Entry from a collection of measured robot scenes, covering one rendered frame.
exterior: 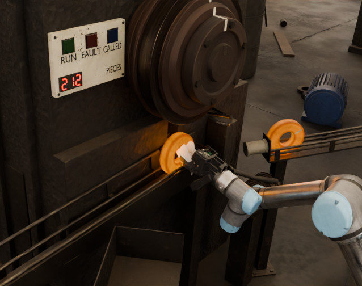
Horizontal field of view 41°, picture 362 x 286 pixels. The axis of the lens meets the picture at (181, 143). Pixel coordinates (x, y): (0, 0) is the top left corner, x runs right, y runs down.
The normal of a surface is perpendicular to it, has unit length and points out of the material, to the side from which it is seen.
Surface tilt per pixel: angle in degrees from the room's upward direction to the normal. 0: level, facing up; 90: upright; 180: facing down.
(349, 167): 0
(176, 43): 66
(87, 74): 90
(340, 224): 85
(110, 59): 90
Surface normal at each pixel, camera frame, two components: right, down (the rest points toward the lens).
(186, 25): 0.00, -0.24
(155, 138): 0.75, 0.36
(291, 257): 0.06, -0.87
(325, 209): -0.66, 0.26
